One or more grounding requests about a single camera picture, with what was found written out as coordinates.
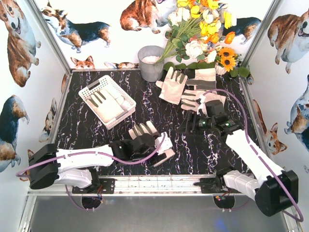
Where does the white glove grey palm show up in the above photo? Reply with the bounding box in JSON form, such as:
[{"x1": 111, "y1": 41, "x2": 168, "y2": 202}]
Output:
[{"x1": 128, "y1": 121, "x2": 175, "y2": 167}]

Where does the white glove long cuff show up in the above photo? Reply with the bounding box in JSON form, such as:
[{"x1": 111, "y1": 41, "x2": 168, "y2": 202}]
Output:
[{"x1": 86, "y1": 89, "x2": 131, "y2": 124}]

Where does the white plastic storage basket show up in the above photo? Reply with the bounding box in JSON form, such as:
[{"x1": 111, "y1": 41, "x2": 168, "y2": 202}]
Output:
[{"x1": 79, "y1": 75, "x2": 136, "y2": 130}]

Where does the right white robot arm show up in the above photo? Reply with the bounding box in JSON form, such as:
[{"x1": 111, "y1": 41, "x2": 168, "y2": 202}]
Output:
[{"x1": 177, "y1": 100, "x2": 298, "y2": 217}]

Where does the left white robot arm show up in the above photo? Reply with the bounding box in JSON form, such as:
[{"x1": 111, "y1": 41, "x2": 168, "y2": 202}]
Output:
[{"x1": 28, "y1": 133, "x2": 158, "y2": 190}]

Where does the white grey glove back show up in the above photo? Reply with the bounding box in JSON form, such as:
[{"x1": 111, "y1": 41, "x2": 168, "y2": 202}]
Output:
[{"x1": 186, "y1": 68, "x2": 216, "y2": 90}]

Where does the grey metal bucket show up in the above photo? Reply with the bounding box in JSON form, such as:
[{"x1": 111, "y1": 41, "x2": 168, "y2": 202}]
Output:
[{"x1": 138, "y1": 45, "x2": 164, "y2": 82}]

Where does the artificial flower bouquet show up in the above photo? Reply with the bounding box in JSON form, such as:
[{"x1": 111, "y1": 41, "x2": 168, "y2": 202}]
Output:
[{"x1": 156, "y1": 0, "x2": 253, "y2": 78}]

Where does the aluminium front rail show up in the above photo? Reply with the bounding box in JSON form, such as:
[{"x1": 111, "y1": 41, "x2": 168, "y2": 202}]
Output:
[{"x1": 28, "y1": 175, "x2": 242, "y2": 197}]

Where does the left black base bracket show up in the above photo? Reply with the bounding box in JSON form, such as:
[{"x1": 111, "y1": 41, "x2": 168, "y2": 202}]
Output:
[{"x1": 72, "y1": 178, "x2": 115, "y2": 194}]

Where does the black base bracket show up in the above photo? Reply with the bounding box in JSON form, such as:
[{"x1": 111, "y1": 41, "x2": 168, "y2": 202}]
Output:
[
  {"x1": 193, "y1": 178, "x2": 223, "y2": 193},
  {"x1": 72, "y1": 178, "x2": 115, "y2": 194}
]

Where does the right black base bracket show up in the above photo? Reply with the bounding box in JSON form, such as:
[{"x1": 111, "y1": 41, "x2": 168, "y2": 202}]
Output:
[{"x1": 193, "y1": 178, "x2": 223, "y2": 193}]

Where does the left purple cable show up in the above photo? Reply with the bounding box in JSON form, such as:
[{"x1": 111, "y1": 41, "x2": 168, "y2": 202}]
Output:
[{"x1": 15, "y1": 132, "x2": 167, "y2": 210}]

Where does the purple cable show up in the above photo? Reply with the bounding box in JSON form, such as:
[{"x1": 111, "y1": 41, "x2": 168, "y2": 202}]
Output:
[
  {"x1": 201, "y1": 89, "x2": 304, "y2": 222},
  {"x1": 15, "y1": 132, "x2": 167, "y2": 210}
]

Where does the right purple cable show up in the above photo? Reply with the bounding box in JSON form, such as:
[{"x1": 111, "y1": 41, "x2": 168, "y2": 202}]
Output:
[{"x1": 201, "y1": 89, "x2": 304, "y2": 222}]

